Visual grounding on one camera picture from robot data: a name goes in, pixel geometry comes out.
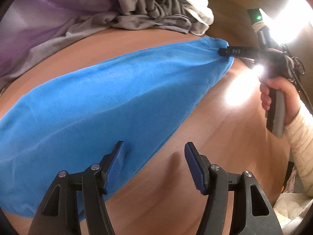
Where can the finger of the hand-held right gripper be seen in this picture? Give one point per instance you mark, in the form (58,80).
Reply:
(234,51)

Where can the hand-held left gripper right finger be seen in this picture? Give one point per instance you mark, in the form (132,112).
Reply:
(195,169)

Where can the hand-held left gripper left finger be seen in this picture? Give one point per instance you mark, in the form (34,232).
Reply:
(117,161)

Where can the blue pants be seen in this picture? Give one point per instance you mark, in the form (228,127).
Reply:
(97,102)

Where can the person's right forearm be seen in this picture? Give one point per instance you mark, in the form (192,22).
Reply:
(303,139)

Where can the person's right hand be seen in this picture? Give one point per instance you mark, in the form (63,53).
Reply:
(291,98)

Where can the white curtain lining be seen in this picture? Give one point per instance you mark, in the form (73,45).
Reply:
(198,12)

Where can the white quilted clothing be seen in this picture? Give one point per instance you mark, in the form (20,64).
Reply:
(291,208)

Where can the purple grey gradient curtain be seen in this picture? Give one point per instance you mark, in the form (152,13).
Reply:
(134,5)

